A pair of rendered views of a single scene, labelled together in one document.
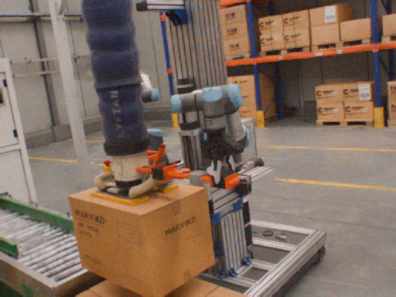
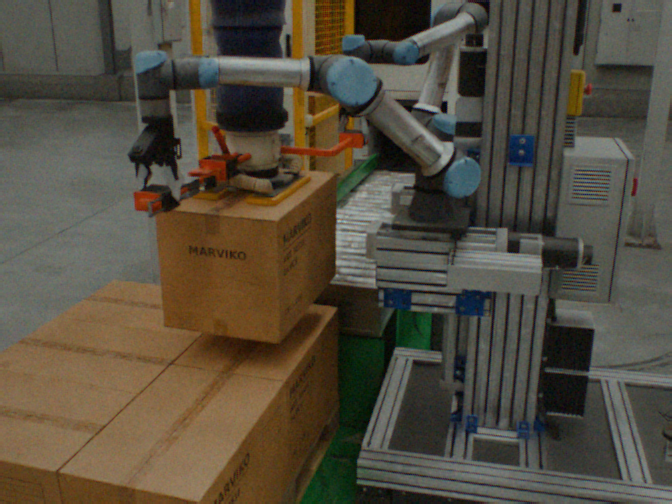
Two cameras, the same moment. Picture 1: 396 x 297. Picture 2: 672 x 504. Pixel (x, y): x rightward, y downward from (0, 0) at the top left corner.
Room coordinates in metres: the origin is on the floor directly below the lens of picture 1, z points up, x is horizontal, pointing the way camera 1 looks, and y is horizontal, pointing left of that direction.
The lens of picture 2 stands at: (1.16, -1.85, 1.68)
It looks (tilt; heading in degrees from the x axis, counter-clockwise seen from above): 19 degrees down; 62
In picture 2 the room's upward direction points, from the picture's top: straight up
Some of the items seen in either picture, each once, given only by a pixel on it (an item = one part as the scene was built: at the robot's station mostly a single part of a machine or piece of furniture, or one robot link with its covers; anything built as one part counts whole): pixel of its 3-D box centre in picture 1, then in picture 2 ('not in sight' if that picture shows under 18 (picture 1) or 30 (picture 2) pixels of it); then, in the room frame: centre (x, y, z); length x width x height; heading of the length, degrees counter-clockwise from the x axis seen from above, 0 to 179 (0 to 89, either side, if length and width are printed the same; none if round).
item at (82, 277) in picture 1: (107, 264); (297, 285); (2.28, 0.59, 0.58); 0.70 x 0.03 x 0.06; 136
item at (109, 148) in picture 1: (127, 143); (252, 115); (2.01, 0.32, 1.32); 0.23 x 0.23 x 0.04
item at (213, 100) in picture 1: (213, 102); (153, 75); (1.60, -0.09, 1.50); 0.09 x 0.08 x 0.11; 169
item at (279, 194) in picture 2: (148, 182); (280, 184); (2.08, 0.26, 1.10); 0.34 x 0.10 x 0.05; 45
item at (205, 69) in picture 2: (211, 100); (193, 73); (1.70, -0.09, 1.50); 0.11 x 0.11 x 0.08; 79
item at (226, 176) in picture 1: (223, 179); (155, 198); (1.58, -0.09, 1.20); 0.08 x 0.07 x 0.05; 45
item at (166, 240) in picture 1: (140, 230); (255, 245); (2.01, 0.33, 0.87); 0.60 x 0.40 x 0.40; 45
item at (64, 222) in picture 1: (32, 208); not in sight; (3.54, 1.50, 0.60); 1.60 x 0.10 x 0.09; 46
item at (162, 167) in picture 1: (165, 171); (218, 167); (1.83, 0.15, 1.20); 0.10 x 0.08 x 0.06; 135
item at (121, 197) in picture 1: (117, 192); (227, 179); (1.94, 0.39, 1.10); 0.34 x 0.10 x 0.05; 45
